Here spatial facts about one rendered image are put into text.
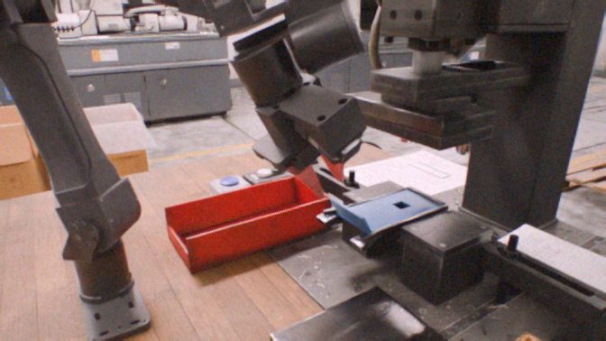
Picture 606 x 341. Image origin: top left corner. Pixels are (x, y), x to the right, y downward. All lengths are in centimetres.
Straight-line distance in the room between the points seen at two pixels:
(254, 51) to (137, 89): 455
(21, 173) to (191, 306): 217
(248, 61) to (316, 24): 7
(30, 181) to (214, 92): 292
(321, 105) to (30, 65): 31
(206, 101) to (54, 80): 463
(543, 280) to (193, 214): 52
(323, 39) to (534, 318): 43
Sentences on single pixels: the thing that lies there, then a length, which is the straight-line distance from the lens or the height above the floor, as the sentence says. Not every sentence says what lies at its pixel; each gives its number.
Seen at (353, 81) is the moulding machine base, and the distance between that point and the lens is 604.
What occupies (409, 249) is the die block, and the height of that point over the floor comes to 96.
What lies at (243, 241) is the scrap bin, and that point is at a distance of 64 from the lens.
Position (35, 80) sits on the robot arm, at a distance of 51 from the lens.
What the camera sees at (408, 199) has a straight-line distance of 63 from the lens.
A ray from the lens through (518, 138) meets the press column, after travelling 74.
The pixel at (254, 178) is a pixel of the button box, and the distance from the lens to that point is 85.
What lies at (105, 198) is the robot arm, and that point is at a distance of 52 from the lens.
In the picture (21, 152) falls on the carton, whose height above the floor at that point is 57.
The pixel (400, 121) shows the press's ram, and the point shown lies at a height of 113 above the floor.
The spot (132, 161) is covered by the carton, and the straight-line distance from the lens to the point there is 272.
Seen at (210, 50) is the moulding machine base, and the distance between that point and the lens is 507.
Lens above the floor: 126
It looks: 22 degrees down
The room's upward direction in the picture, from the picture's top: straight up
